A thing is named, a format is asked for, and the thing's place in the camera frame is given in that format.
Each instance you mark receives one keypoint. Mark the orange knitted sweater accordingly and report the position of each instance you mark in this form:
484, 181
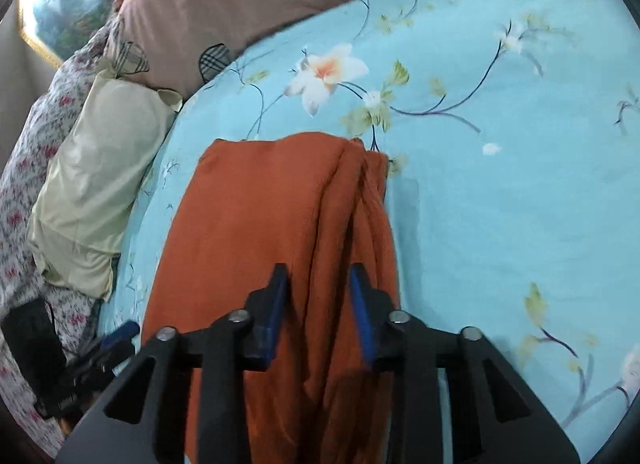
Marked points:
260, 224

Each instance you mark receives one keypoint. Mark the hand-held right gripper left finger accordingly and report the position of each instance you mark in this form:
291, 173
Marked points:
270, 314

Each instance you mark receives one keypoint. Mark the light blue floral blanket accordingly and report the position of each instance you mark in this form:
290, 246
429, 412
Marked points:
500, 144

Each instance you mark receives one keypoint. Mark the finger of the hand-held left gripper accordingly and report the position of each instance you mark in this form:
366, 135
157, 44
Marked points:
117, 335

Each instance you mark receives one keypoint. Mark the white floral bed sheet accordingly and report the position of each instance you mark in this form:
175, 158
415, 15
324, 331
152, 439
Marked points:
30, 204

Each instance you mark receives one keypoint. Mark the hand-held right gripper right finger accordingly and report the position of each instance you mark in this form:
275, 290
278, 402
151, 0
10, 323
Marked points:
364, 319

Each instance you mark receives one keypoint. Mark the cream pillow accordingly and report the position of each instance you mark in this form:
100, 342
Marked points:
95, 184

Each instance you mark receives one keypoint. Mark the black bag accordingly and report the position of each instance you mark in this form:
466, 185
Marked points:
30, 344

